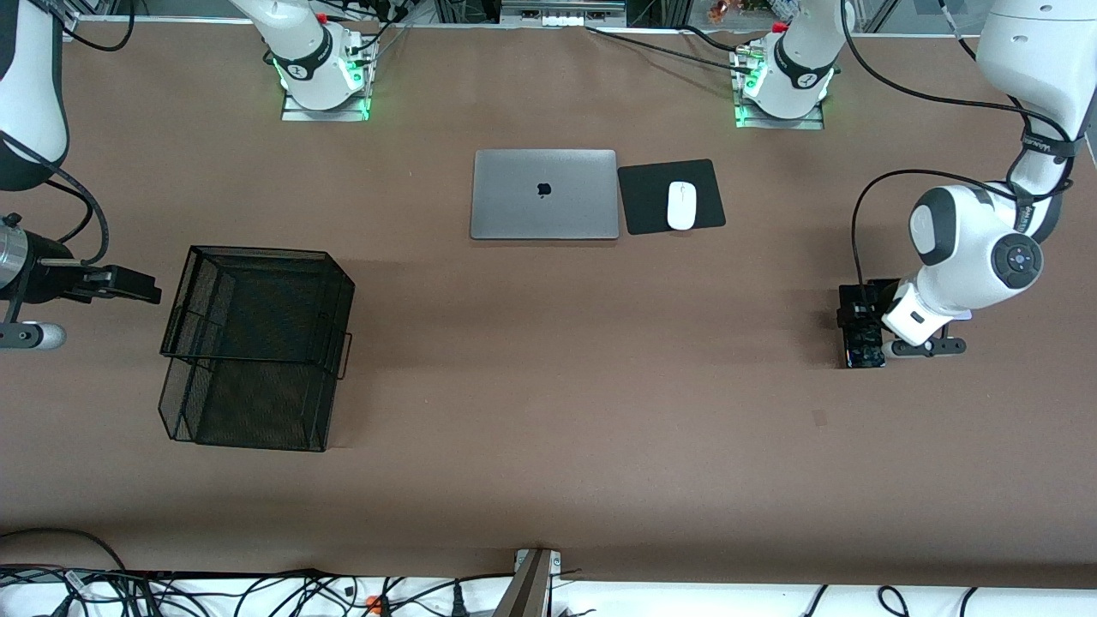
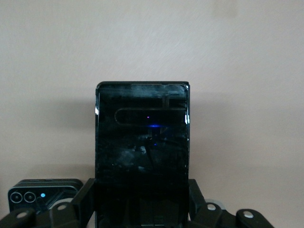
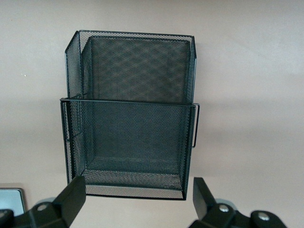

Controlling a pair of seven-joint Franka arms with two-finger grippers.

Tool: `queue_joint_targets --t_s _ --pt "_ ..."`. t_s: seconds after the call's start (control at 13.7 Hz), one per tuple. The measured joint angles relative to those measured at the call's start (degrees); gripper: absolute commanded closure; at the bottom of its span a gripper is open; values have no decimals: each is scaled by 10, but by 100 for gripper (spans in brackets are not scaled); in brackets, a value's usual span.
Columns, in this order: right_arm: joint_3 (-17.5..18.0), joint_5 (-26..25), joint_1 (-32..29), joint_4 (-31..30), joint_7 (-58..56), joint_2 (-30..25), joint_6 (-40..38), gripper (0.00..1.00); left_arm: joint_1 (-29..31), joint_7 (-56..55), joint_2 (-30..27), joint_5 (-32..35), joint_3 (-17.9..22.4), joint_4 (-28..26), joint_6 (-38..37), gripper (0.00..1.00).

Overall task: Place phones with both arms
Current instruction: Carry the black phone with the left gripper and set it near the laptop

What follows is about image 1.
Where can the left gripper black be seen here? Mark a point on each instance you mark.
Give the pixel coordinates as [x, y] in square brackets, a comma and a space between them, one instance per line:
[874, 307]

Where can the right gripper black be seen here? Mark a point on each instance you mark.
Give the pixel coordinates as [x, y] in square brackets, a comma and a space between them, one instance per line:
[44, 281]

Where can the black flip phone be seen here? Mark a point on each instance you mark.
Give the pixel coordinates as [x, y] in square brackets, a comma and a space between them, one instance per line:
[866, 351]

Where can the lavender flip phone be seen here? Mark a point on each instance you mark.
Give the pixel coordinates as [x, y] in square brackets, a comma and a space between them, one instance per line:
[962, 314]

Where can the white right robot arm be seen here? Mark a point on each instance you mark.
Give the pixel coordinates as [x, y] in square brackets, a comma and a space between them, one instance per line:
[308, 51]

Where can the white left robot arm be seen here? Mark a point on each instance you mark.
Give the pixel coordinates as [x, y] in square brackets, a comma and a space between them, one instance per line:
[968, 248]

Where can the white computer mouse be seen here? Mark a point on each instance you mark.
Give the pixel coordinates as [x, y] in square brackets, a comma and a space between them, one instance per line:
[681, 206]

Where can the black mouse pad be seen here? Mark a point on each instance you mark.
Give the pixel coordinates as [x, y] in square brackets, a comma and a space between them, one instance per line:
[643, 201]

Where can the silver laptop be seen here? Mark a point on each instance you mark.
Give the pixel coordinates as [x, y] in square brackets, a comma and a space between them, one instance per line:
[531, 214]

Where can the grey power strip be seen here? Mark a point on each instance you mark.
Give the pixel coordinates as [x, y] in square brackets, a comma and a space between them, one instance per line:
[561, 15]

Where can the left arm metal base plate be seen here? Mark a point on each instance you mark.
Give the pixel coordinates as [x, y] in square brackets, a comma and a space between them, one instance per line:
[754, 124]

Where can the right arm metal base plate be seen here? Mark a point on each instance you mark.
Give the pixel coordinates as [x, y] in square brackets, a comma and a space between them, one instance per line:
[296, 114]

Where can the metal camera mount pole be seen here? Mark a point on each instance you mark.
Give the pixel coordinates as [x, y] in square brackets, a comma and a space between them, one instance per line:
[527, 591]

